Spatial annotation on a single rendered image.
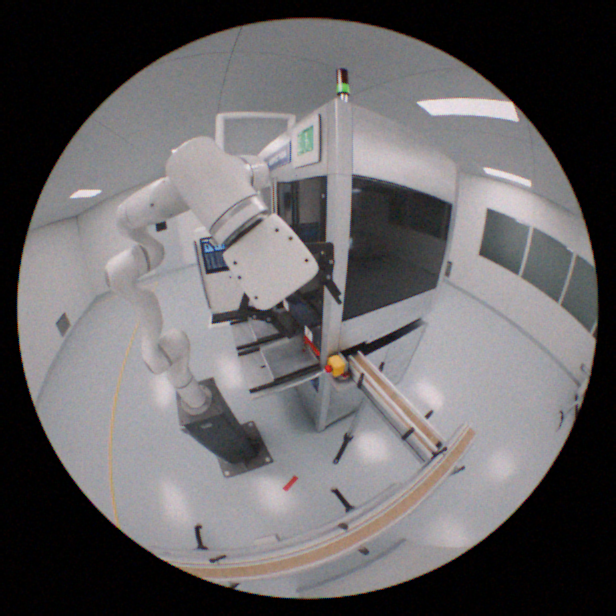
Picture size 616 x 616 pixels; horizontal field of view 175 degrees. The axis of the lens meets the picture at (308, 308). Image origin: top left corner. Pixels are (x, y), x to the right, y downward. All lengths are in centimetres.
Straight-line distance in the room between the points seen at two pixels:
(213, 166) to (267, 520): 183
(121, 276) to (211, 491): 166
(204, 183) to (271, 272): 14
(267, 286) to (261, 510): 167
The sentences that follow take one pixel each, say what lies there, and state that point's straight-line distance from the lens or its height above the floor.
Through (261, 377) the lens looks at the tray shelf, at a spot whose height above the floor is 88.
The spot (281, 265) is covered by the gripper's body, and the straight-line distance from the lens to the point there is 25.
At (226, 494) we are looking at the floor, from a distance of 183.
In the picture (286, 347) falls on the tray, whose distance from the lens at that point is 121.
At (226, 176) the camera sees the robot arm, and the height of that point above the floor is 175.
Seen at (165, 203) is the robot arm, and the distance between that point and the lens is 39.
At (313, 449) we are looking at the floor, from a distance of 179.
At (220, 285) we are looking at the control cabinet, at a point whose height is 105.
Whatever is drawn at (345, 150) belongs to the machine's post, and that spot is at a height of 189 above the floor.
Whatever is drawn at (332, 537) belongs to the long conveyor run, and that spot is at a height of 93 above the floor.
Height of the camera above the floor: 172
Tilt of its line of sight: 33 degrees down
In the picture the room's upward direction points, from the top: straight up
